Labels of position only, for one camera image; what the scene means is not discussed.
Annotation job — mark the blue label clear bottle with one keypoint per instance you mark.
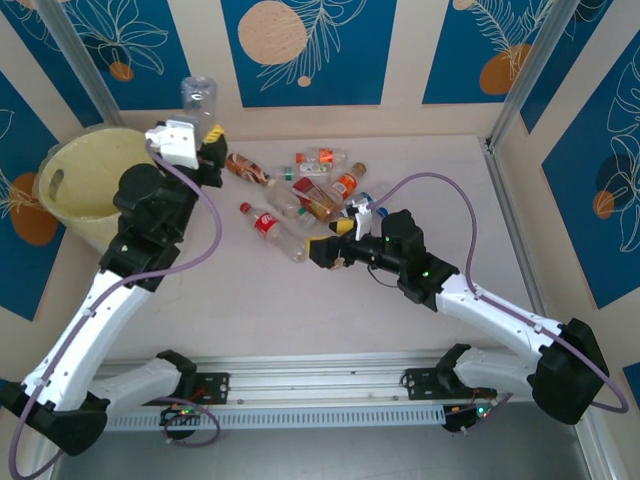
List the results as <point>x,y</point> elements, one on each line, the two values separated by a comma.
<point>365,195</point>

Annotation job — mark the controller board with LEDs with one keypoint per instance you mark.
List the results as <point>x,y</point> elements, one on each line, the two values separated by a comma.
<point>180,415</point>
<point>460,420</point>

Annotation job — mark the aluminium side rail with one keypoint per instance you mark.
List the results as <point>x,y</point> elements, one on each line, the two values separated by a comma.
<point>507,200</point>

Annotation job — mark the clear bottle white green label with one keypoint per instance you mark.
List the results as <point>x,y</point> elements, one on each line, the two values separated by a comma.
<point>312,168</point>

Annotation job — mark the red label cola bottle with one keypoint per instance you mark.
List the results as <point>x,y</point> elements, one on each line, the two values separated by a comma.
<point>265,222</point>

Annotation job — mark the brown patterned bottle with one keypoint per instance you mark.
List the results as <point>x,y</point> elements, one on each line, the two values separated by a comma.
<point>242,167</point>

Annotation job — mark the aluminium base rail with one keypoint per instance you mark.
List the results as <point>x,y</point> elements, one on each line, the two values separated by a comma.
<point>310,380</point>

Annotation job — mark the yellow plastic bin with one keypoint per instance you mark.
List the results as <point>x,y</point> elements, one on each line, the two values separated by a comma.
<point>85,160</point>

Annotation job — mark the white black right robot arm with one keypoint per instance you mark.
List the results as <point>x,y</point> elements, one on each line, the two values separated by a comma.
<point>500,315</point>

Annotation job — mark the clear bottle orange label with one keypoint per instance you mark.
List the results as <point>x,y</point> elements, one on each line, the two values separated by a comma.
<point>326,156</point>

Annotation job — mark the orange label bottle tan cap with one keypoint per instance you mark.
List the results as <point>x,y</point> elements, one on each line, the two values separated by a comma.
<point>345,184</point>

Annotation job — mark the aluminium frame post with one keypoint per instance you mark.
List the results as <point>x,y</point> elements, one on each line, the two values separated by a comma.
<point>75,55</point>
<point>540,65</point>

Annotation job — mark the red label amber bottle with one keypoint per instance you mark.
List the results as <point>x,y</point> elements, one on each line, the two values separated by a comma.
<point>312,195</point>

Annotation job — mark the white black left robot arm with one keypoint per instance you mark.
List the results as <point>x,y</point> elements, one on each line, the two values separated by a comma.
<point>85,325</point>

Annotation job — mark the clear unlabelled bottle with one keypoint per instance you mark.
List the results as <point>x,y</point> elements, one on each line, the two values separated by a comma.
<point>200,100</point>

